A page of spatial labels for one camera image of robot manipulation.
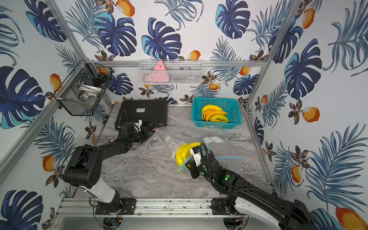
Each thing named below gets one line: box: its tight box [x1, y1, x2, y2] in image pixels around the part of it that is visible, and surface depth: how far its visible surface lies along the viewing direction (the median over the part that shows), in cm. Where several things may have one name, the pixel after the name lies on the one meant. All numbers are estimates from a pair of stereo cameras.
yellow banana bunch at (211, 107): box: [201, 104, 223, 116], surface depth 112 cm
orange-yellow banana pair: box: [202, 109, 229, 122], surface depth 111 cm
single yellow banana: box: [209, 114, 230, 123], surface depth 107 cm
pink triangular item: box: [149, 60, 170, 83], surface depth 92 cm
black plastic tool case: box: [115, 99, 168, 130], surface depth 112 cm
